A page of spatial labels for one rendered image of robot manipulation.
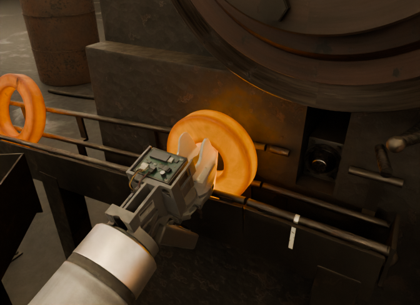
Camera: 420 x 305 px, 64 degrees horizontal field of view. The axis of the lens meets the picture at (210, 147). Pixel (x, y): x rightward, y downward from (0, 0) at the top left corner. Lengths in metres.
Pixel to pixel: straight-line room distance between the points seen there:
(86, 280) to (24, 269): 1.14
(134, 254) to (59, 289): 0.08
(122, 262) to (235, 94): 0.31
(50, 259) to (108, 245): 1.13
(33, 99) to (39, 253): 0.81
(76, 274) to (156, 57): 0.38
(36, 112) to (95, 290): 0.58
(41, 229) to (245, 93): 1.28
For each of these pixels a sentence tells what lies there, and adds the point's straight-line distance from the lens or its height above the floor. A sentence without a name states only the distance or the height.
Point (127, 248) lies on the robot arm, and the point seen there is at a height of 0.76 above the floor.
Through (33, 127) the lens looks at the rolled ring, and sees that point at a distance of 0.89.
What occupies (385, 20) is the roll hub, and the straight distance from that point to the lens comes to 0.29.
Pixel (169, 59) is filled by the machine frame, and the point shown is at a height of 0.87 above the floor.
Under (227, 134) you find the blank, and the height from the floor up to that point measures 0.80.
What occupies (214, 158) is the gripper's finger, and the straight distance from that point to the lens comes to 0.51.
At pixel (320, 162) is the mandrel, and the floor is 0.75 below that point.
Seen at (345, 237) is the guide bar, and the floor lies 0.71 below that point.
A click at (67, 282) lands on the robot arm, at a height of 0.75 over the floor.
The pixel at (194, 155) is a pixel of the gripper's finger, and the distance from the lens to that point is 0.52.
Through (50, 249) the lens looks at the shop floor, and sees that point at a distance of 1.56.
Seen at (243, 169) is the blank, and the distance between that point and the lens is 0.51.
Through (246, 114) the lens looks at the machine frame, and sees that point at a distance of 0.55.
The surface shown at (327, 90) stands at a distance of 0.40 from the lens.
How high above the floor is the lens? 1.04
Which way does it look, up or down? 30 degrees down
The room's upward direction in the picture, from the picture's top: straight up
